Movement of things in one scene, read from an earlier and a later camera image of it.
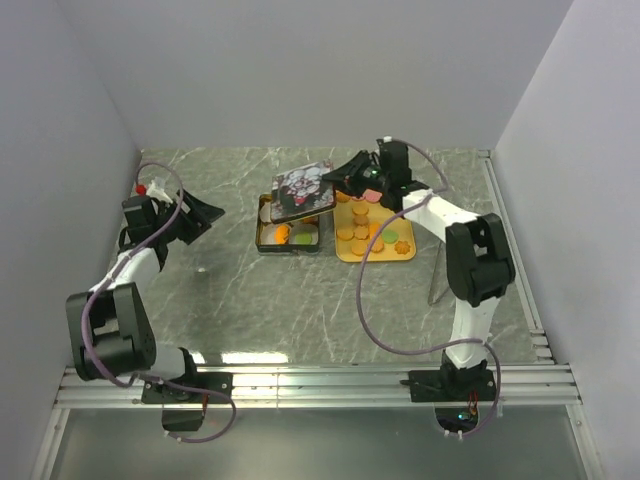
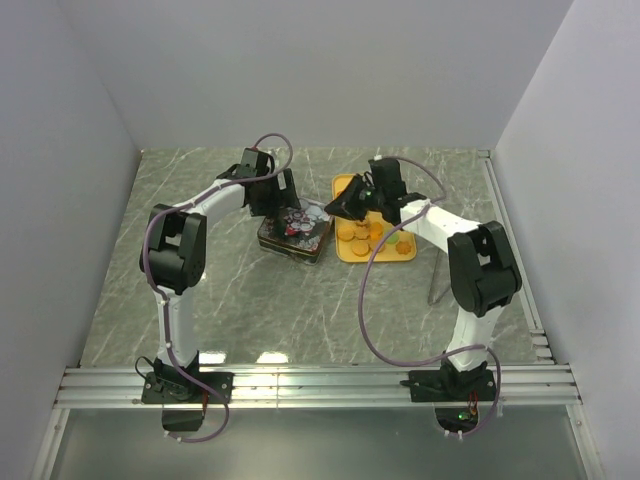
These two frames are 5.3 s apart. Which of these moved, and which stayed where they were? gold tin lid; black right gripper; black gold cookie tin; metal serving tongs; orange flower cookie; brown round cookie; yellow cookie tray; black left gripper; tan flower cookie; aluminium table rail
Moved: black right gripper; gold tin lid; black gold cookie tin; black left gripper
Stayed: brown round cookie; aluminium table rail; metal serving tongs; tan flower cookie; orange flower cookie; yellow cookie tray
